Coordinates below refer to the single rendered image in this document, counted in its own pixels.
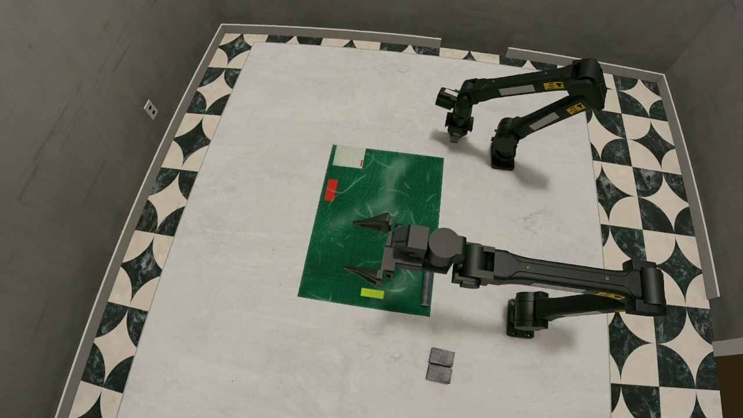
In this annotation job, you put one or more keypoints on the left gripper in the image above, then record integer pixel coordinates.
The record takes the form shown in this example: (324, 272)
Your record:
(380, 223)

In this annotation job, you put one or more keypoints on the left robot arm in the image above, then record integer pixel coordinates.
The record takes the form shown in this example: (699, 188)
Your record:
(476, 265)

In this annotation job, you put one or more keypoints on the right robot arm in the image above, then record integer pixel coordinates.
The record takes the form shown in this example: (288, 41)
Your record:
(586, 88)

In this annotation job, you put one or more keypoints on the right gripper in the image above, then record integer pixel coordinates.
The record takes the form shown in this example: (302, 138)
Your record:
(458, 124)

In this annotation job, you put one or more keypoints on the green mat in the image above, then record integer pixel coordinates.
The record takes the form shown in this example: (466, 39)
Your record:
(362, 183)

